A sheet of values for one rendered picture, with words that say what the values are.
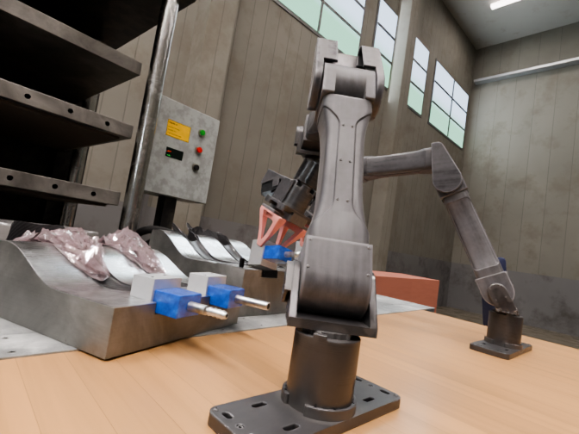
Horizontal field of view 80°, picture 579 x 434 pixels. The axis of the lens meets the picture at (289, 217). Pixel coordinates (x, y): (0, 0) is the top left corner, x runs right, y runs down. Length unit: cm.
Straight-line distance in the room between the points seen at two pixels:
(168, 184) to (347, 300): 129
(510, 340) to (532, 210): 858
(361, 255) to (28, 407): 30
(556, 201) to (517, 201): 71
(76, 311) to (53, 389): 11
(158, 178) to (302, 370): 129
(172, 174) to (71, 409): 129
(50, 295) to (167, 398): 21
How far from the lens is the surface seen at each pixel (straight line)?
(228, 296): 53
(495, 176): 976
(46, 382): 40
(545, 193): 944
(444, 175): 88
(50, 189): 134
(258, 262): 70
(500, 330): 87
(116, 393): 37
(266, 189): 77
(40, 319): 52
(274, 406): 34
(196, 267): 79
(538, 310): 924
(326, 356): 32
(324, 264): 33
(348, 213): 36
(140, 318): 45
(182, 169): 159
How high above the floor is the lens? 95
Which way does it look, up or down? 4 degrees up
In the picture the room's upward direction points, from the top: 9 degrees clockwise
